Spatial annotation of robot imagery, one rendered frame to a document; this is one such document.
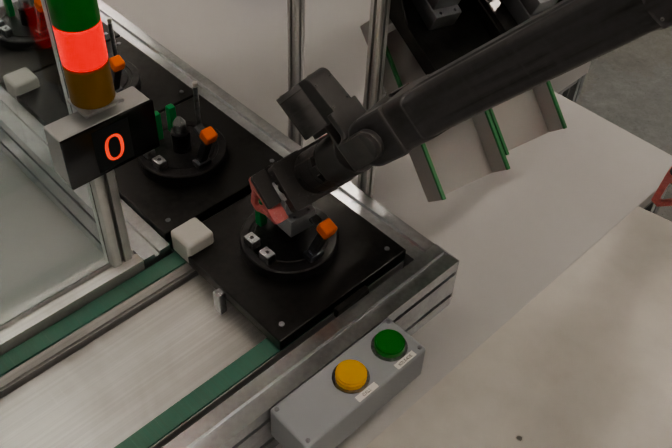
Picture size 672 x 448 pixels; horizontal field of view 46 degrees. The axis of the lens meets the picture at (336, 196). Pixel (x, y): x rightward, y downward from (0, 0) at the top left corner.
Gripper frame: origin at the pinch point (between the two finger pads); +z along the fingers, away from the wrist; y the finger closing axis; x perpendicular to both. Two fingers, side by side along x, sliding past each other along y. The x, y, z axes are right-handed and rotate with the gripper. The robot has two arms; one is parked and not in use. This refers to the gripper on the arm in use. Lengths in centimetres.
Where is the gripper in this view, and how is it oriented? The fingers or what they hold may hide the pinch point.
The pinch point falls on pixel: (284, 187)
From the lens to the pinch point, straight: 107.9
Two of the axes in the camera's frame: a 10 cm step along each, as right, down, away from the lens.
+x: 5.0, 8.6, 0.5
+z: -4.7, 2.2, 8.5
